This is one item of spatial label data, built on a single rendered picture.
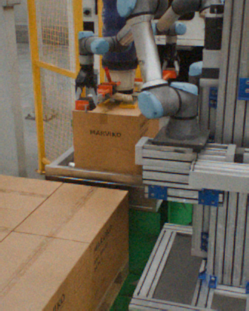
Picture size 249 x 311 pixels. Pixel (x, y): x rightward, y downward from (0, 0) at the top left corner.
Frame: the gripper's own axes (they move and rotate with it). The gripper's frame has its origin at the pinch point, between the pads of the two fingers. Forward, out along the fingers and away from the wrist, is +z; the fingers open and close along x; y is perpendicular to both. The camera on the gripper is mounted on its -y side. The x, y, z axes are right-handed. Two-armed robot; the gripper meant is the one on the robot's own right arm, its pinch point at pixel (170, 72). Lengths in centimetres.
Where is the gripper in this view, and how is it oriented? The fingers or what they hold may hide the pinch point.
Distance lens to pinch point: 333.3
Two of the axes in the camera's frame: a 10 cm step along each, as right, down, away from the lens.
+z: 0.0, 9.4, 3.5
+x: 9.6, 1.0, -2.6
